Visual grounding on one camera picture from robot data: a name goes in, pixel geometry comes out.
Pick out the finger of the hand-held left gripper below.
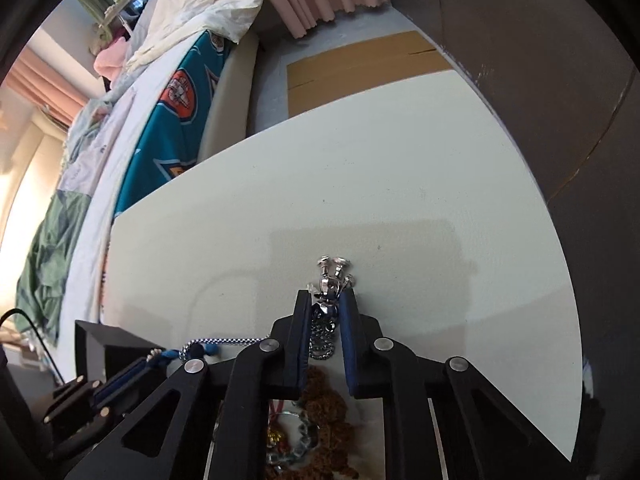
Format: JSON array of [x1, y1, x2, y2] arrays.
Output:
[[42, 376, 103, 426], [92, 352, 167, 410]]

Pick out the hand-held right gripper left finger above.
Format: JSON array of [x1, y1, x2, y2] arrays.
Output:
[[65, 289, 313, 480]]

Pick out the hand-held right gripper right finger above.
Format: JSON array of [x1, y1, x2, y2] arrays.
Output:
[[339, 287, 573, 480]]

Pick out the black jewelry box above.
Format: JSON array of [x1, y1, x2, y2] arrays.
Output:
[[75, 320, 168, 391]]

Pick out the brown bead bracelet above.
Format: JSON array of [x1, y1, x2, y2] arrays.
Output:
[[299, 366, 361, 480]]

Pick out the silver pendant chain necklace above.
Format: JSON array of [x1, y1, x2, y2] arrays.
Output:
[[307, 255, 357, 361]]

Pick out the blue white braided cord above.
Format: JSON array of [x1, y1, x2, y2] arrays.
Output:
[[179, 337, 272, 362]]

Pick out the chunky silver link chain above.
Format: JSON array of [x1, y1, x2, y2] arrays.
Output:
[[265, 410, 322, 472]]

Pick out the green striped blanket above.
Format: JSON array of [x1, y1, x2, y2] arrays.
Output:
[[15, 189, 94, 347]]

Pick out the white bedside table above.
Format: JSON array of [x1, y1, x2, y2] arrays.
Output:
[[100, 70, 584, 480]]

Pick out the white fleece blanket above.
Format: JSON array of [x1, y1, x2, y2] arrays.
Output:
[[57, 75, 162, 323]]

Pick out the pale blue patterned quilt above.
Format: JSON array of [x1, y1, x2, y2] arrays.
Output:
[[62, 67, 142, 196]]

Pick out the flat cardboard sheet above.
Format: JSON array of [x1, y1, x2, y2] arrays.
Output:
[[286, 30, 453, 121]]

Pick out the white duvet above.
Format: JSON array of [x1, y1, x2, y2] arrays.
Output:
[[125, 0, 266, 77]]

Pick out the black cable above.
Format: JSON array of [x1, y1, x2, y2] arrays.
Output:
[[0, 308, 68, 391]]

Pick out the beige bed frame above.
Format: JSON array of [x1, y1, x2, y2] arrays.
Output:
[[196, 35, 262, 167]]

